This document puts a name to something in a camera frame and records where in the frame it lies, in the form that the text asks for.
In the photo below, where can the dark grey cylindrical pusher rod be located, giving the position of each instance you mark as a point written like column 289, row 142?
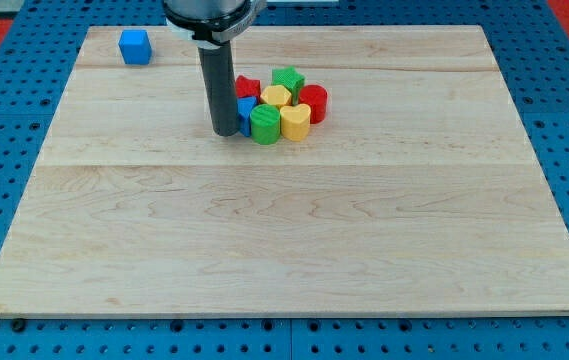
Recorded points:
column 219, row 80

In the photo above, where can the blue cube block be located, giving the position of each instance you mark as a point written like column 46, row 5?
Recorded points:
column 135, row 47

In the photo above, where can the red star-like block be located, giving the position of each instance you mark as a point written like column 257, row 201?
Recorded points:
column 247, row 87

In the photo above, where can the blue triangle block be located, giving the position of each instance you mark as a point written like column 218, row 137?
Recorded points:
column 245, row 106

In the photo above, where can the yellow hexagon block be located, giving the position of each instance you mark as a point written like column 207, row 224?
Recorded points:
column 276, row 95

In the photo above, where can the green star block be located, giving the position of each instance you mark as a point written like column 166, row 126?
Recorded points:
column 291, row 79

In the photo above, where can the green cylinder block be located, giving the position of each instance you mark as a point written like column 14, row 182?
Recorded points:
column 265, row 124

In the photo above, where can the yellow heart block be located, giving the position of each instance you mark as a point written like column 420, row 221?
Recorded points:
column 295, row 122

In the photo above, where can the red cylinder block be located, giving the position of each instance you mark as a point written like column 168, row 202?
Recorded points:
column 316, row 97

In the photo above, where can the light wooden board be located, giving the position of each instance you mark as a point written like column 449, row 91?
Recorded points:
column 419, row 195

